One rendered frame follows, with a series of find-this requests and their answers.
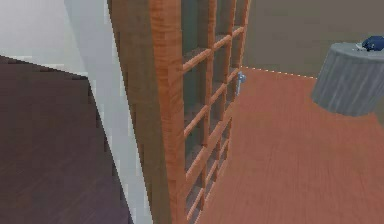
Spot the orange wooden shelf unit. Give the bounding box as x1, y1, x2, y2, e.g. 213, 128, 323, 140
107, 0, 252, 224

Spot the small pale blue object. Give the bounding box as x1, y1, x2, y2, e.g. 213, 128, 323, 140
235, 71, 248, 97

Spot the grey round bin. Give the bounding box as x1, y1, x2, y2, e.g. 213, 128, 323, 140
310, 42, 384, 118

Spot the dark blue rounded object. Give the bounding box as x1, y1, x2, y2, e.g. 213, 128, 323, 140
355, 35, 384, 53

